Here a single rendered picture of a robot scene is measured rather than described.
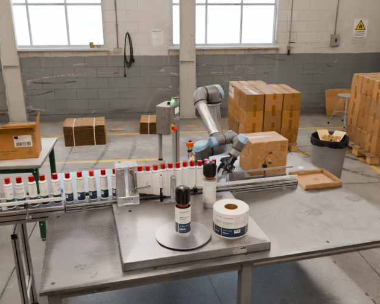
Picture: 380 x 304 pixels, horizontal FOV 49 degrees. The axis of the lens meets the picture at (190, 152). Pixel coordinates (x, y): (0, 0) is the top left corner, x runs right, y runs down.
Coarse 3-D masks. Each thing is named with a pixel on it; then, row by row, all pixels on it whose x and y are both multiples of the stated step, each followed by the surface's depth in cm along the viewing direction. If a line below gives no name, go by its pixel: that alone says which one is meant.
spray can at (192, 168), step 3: (192, 162) 285; (192, 165) 286; (189, 168) 286; (192, 168) 285; (195, 168) 287; (189, 171) 287; (192, 171) 286; (195, 171) 288; (189, 174) 288; (192, 174) 287; (195, 174) 289; (189, 177) 288; (192, 177) 288; (195, 177) 290; (189, 180) 289; (192, 180) 288; (195, 180) 290; (189, 183) 290; (192, 183) 289; (195, 183) 291
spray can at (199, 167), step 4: (200, 160) 286; (200, 164) 286; (196, 168) 288; (200, 168) 286; (196, 172) 288; (200, 172) 287; (196, 176) 289; (200, 176) 288; (196, 180) 290; (200, 180) 289; (196, 184) 291; (200, 184) 290; (200, 188) 291
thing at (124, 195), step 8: (128, 168) 260; (120, 176) 260; (128, 176) 262; (120, 184) 261; (128, 184) 264; (120, 192) 263; (128, 192) 269; (136, 192) 271; (120, 200) 265; (128, 200) 266; (136, 200) 268
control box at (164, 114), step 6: (156, 108) 272; (162, 108) 270; (168, 108) 269; (156, 114) 273; (162, 114) 271; (168, 114) 270; (156, 120) 274; (162, 120) 273; (168, 120) 271; (156, 126) 276; (162, 126) 274; (168, 126) 273; (162, 132) 276; (168, 132) 274
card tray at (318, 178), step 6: (288, 174) 324; (294, 174) 326; (300, 174) 327; (306, 174) 328; (312, 174) 328; (318, 174) 328; (324, 174) 328; (330, 174) 321; (300, 180) 317; (306, 180) 317; (312, 180) 317; (318, 180) 317; (324, 180) 317; (330, 180) 317; (336, 180) 314; (300, 186) 307; (306, 186) 301; (312, 186) 302; (318, 186) 304; (324, 186) 305; (330, 186) 306
